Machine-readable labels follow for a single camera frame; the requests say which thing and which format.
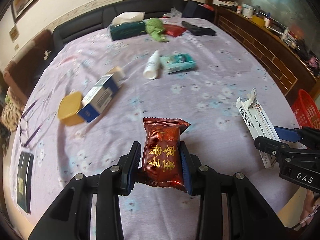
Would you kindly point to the person's right hand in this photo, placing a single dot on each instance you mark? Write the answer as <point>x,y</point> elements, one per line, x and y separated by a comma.
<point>309,206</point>

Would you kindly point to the brown armchair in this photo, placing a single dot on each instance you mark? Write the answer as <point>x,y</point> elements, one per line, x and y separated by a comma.
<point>25,68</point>

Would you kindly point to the yellow round plastic container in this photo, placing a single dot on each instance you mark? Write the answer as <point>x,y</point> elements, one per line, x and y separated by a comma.
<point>68,109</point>

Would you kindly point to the green cloth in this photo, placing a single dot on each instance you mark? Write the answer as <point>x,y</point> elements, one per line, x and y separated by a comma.
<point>154,27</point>

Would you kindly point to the teal tissue pack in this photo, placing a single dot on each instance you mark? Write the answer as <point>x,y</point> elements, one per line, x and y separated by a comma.
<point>177,63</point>

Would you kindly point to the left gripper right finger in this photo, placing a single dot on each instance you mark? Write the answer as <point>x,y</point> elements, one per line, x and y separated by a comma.
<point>230,206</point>

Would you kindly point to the purple frame eyeglasses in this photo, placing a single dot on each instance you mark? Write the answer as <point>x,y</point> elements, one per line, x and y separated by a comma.
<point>35,119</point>

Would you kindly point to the long white medicine box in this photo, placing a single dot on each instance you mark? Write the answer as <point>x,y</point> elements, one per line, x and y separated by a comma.
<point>255,117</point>

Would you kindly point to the blue white medicine box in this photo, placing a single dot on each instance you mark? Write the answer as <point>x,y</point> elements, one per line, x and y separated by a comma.
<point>101,94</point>

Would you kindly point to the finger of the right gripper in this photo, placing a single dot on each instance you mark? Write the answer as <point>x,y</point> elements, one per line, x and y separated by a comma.
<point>287,134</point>

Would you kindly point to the wooden brick-pattern cabinet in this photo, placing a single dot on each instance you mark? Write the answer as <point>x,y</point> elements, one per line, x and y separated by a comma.
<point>288,71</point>

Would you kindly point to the dark green tissue box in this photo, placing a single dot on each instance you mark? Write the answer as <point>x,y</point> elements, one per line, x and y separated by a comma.
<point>127,25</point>

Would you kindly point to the yellow tape roll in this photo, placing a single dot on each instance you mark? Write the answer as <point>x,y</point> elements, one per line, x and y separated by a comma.
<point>257,20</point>

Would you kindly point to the patterned blanket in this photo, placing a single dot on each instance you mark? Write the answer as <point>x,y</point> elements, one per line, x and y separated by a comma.
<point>12,111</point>

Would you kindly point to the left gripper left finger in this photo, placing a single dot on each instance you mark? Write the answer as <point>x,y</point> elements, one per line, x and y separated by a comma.
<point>69,215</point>

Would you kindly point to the red packet near cloth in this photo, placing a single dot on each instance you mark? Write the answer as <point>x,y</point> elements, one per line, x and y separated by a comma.
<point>173,30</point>

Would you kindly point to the red plastic mesh basket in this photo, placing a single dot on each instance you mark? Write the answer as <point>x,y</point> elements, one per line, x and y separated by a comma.
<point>306,111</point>

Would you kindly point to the white plastic bottle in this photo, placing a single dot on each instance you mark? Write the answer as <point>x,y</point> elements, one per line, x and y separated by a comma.
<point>152,67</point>

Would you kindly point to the black smartphone with sticker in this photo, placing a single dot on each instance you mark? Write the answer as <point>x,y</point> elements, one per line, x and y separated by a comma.
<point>24,173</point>

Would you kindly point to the clear plastic bag on sofa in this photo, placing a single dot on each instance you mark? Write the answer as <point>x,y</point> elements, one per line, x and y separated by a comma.
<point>174,13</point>

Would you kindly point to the floral purple tablecloth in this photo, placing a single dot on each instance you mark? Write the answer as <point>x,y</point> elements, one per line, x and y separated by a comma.
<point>204,96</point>

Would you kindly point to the white jar on cabinet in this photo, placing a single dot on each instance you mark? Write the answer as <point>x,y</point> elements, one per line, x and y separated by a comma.
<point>247,11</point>

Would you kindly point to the black leather sofa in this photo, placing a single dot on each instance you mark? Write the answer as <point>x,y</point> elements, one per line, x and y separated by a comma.
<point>102,17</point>

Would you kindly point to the red snack packet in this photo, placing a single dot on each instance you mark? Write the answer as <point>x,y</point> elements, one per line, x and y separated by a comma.
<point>162,163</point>

